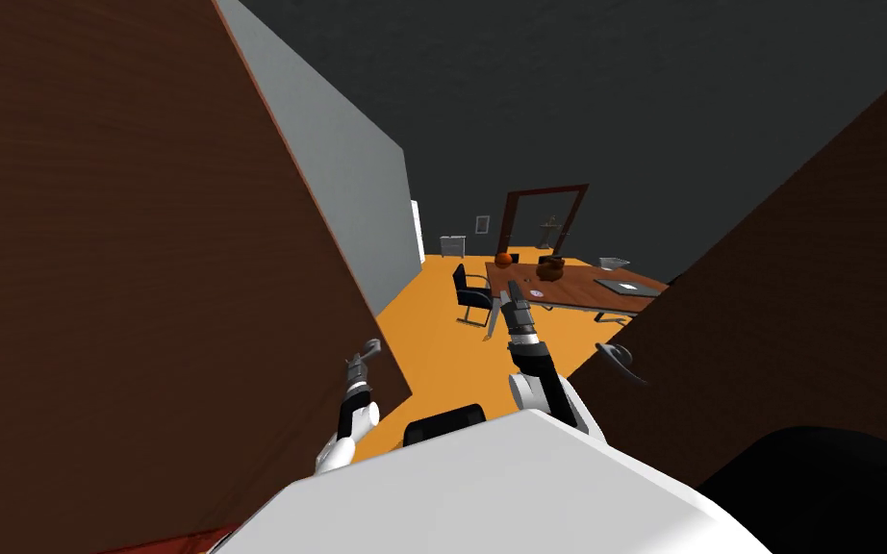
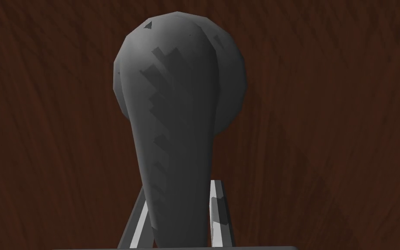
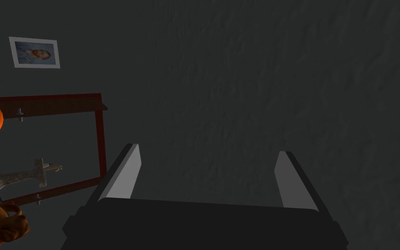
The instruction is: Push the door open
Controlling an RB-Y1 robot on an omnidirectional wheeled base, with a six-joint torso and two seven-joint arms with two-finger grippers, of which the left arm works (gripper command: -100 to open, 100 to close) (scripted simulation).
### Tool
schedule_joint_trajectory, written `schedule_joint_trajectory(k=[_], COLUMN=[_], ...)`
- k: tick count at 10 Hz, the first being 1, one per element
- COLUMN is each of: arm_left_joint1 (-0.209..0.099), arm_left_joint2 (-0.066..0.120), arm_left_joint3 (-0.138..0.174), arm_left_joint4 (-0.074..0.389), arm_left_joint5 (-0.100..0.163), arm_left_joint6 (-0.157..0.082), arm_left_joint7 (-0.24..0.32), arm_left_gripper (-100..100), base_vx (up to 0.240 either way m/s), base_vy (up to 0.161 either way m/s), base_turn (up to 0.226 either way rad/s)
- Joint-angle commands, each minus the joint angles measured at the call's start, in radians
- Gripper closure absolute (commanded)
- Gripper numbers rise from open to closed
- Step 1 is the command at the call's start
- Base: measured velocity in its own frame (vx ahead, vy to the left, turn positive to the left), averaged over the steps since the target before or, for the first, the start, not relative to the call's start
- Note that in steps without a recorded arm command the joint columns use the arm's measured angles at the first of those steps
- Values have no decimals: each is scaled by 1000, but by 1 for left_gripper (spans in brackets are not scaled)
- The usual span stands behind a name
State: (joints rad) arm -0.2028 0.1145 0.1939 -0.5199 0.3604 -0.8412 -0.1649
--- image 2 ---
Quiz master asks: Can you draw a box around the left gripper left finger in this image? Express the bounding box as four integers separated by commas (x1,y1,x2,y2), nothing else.
117,186,155,249

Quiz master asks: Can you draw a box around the dark brown wooden door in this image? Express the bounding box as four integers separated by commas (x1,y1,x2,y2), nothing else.
0,0,400,250

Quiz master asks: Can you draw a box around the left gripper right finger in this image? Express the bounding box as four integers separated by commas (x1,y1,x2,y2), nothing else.
207,180,236,248

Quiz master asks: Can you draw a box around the dark grey door handle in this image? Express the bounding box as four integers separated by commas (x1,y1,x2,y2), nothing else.
113,11,248,249

